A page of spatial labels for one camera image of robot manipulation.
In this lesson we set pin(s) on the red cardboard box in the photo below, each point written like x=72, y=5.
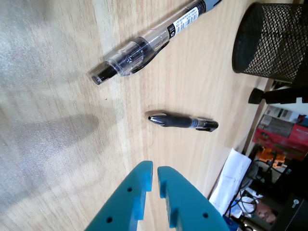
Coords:
x=284, y=142

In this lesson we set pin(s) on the black retractable gel pen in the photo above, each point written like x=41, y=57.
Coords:
x=178, y=120

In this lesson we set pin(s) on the black mesh pen holder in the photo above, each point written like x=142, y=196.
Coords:
x=264, y=41

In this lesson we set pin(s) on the white paper sheet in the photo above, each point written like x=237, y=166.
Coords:
x=233, y=178

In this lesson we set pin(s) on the black box with round logo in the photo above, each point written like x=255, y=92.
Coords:
x=296, y=214

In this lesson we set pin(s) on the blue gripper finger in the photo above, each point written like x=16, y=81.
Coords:
x=190, y=204
x=125, y=199

